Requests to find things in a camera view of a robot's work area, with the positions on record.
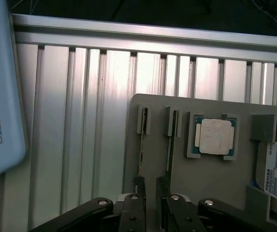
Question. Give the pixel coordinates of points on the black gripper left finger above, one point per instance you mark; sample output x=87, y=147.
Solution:
x=128, y=212

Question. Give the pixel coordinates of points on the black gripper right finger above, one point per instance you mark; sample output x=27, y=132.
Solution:
x=177, y=212

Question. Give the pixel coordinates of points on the green RAM stick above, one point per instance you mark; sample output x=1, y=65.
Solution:
x=143, y=142
x=171, y=149

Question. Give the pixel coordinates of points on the grey plastic parts rack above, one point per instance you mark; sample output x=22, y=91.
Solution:
x=215, y=154

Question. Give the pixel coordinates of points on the CPU with silver lid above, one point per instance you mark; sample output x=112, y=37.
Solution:
x=214, y=136

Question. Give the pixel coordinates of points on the aluminium frame rail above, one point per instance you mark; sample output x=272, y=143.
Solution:
x=152, y=38

